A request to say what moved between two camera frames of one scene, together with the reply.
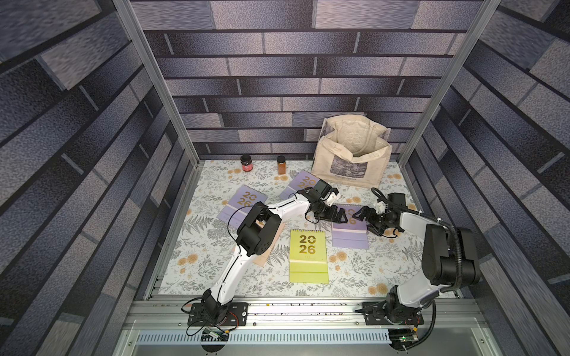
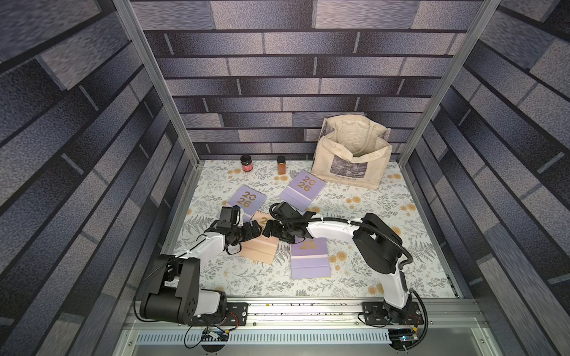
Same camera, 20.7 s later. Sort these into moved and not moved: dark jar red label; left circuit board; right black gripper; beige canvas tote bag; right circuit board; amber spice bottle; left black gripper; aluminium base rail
Moved: left black gripper; right black gripper
Not moved: dark jar red label; amber spice bottle; beige canvas tote bag; aluminium base rail; right circuit board; left circuit board
